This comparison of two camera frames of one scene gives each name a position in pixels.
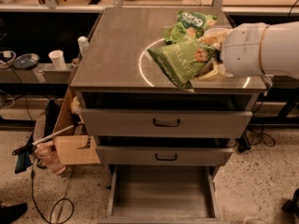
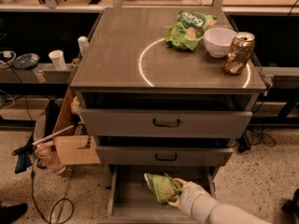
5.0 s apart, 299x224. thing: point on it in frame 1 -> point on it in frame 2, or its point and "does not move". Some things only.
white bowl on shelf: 7,57 does not move
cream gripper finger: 214,35 -> 182,182
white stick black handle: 34,143 does not move
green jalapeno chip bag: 183,60 -> 163,187
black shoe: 9,214 does not move
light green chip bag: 188,25 does not move
